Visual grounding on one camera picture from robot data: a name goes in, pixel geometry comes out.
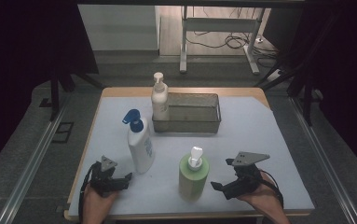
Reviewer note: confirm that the person's right hand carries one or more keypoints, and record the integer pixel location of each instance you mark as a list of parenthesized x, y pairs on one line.
[(266, 199)]

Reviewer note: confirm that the person's left hand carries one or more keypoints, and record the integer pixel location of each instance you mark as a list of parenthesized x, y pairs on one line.
[(98, 203)]

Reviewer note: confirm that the white bottle with blue pump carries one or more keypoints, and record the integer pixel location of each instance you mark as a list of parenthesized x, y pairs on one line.
[(140, 149)]

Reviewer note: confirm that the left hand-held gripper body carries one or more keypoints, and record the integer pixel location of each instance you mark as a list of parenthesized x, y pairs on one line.
[(103, 182)]

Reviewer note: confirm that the green bottle with white pump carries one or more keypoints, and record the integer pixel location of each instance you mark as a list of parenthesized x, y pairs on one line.
[(193, 183)]

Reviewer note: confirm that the aluminium rail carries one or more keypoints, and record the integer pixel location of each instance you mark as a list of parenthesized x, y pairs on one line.
[(322, 155), (33, 161)]

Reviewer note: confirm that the white power strip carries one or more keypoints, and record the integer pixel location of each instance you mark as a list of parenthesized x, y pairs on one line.
[(275, 75)]

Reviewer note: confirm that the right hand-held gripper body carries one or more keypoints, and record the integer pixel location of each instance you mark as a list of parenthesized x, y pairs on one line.
[(244, 183)]

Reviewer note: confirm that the white panel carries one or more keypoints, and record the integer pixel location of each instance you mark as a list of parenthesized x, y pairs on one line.
[(120, 28)]

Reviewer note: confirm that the cream pump bottle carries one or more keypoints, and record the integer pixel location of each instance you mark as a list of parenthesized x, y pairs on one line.
[(160, 102)]

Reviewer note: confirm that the metal mesh basket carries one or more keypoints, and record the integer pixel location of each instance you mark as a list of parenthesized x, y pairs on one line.
[(194, 126)]

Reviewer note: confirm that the dark curtain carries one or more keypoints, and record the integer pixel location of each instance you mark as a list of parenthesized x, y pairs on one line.
[(17, 62), (347, 62)]

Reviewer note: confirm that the black tripod stand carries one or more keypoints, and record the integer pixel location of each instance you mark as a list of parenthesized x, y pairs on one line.
[(54, 99), (307, 102)]

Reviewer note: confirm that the white metal desk frame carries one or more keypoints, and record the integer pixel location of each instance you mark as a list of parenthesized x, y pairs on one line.
[(219, 24)]

